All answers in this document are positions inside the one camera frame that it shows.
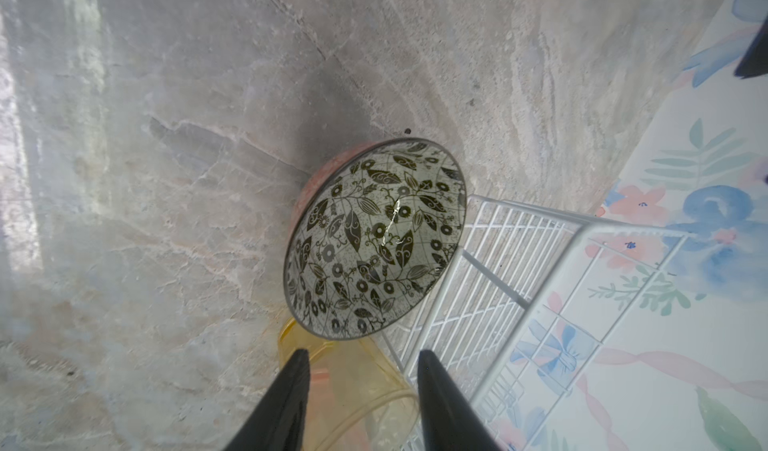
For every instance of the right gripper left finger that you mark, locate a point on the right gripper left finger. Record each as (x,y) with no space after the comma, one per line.
(278,421)

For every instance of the yellow glass cup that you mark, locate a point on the yellow glass cup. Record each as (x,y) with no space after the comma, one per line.
(358,399)

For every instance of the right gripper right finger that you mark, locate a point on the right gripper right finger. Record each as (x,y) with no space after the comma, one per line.
(448,420)

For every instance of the white wire dish rack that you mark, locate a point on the white wire dish rack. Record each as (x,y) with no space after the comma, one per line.
(530,300)

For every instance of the pink patterned bowl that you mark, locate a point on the pink patterned bowl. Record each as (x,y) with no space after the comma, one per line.
(372,236)

